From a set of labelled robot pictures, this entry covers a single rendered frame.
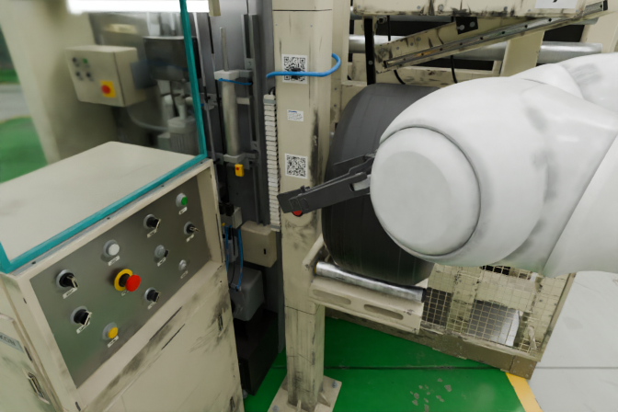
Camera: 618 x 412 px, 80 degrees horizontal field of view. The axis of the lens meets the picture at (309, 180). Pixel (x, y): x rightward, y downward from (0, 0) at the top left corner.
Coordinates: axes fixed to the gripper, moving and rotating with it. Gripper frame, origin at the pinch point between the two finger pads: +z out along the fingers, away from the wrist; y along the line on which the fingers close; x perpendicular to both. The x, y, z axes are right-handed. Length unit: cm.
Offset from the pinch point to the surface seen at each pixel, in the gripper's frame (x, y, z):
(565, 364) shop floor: -151, 138, 28
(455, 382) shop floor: -131, 92, 61
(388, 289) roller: -43, 37, 28
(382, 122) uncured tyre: 3.7, 35.5, 7.9
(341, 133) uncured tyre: 5.0, 30.8, 16.9
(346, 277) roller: -37, 33, 39
